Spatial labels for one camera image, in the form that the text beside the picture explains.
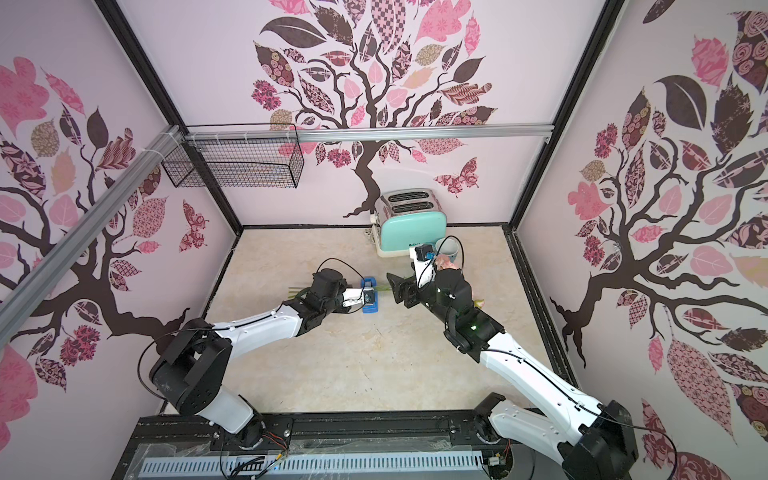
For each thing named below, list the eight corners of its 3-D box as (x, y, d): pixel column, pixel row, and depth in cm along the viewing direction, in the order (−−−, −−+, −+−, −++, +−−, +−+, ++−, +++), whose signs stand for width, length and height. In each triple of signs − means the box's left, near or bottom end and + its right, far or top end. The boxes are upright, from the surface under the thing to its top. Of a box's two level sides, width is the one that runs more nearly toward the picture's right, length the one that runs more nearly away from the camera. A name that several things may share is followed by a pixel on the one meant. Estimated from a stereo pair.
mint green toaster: (376, 258, 112) (374, 225, 98) (378, 222, 124) (376, 188, 111) (441, 258, 111) (448, 225, 98) (436, 222, 124) (441, 188, 111)
